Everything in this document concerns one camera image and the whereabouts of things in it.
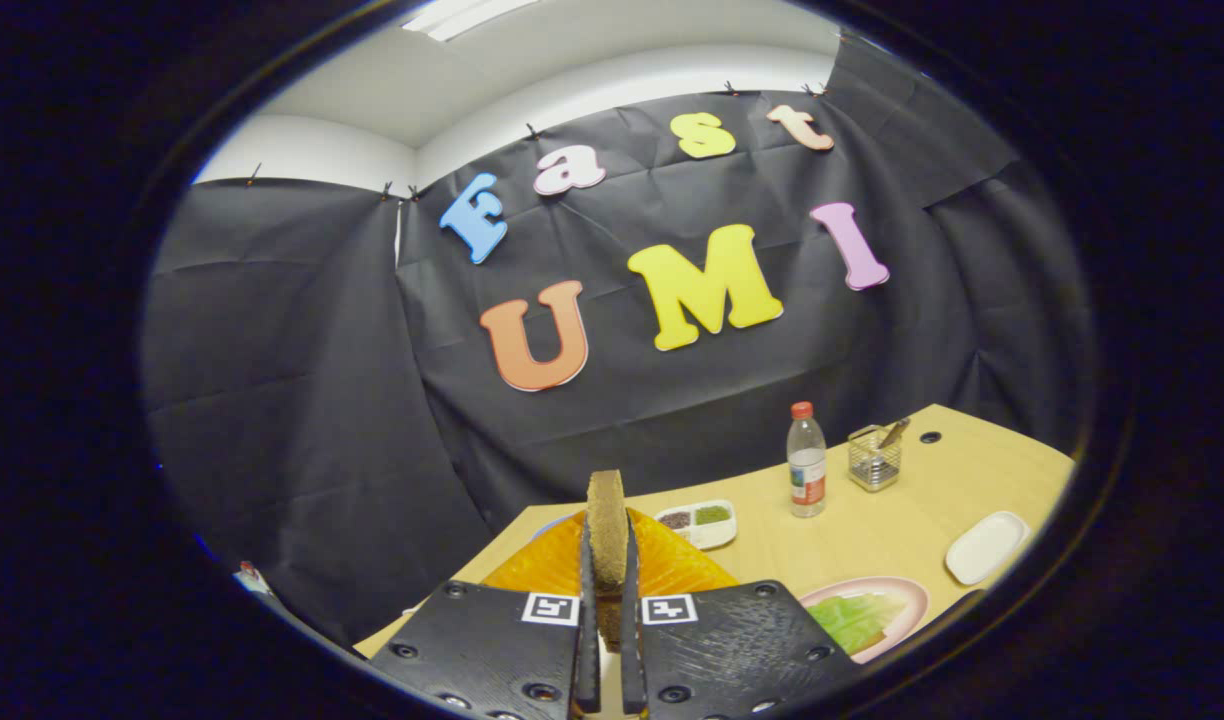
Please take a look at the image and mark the metal wire utensil holder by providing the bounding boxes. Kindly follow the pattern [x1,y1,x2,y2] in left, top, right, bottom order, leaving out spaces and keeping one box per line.
[848,424,903,493]

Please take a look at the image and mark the clear plastic water bottle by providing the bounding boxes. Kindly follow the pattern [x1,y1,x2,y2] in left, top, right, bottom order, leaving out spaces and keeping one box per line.
[786,401,828,519]

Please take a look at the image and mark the green lettuce leaf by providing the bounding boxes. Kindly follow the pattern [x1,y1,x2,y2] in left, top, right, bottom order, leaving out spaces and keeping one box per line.
[807,592,908,656]

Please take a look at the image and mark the white rectangular plate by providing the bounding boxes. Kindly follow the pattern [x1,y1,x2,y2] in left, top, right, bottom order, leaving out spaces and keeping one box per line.
[945,511,1031,586]

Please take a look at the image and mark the brown bread slice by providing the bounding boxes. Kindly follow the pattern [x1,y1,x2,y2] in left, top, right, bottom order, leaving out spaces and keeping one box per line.
[586,470,631,651]

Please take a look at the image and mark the pink round plate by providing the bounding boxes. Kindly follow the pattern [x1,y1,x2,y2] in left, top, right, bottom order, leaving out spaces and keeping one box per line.
[797,577,930,664]

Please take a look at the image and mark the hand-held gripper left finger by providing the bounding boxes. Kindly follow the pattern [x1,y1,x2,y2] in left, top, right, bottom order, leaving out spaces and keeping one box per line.
[367,510,603,720]

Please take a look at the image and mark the ceiling light panel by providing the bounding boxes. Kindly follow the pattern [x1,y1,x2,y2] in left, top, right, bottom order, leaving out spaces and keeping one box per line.
[402,0,543,43]

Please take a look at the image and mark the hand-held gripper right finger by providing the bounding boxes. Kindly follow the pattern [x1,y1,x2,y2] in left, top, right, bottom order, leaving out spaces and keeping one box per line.
[620,508,865,720]

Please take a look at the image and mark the white compartment condiment tray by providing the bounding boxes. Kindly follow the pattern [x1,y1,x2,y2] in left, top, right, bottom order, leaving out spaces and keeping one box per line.
[655,500,738,551]

